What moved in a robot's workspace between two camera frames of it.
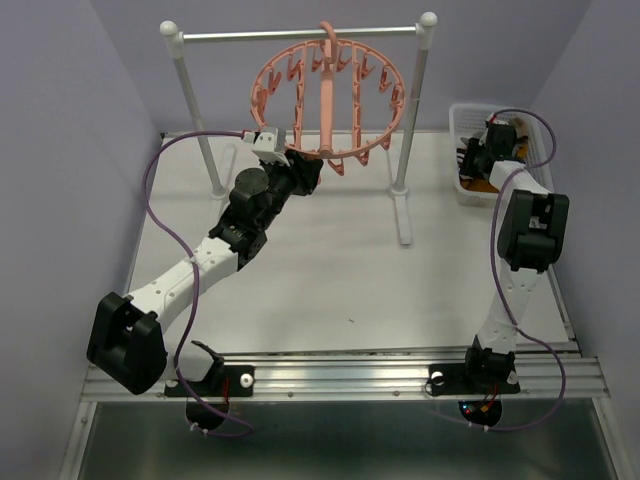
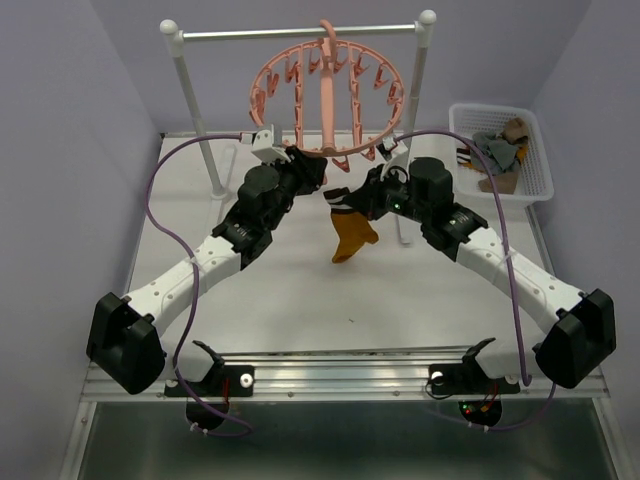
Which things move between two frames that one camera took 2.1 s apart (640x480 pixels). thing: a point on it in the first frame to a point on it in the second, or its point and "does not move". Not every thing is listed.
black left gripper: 303,171 does not move
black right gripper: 473,144 to 367,200
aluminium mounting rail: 380,375 does not move
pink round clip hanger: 329,98 does not move
